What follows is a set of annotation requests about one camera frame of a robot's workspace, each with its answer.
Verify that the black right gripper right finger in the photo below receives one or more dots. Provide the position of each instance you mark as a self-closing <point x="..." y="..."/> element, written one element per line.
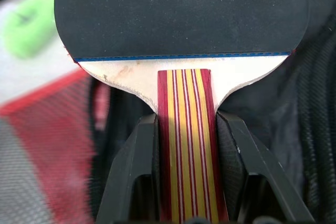
<point x="244" y="155"/>

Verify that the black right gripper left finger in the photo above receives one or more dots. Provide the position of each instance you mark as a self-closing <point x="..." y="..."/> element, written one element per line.
<point x="126" y="161"/>

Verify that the green fuzzy zipper pompom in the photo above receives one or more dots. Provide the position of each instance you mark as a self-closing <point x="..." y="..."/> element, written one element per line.
<point x="26" y="27"/>

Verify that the black red paddle case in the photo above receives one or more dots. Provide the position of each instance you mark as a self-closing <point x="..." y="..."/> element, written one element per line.
<point x="312" y="108"/>

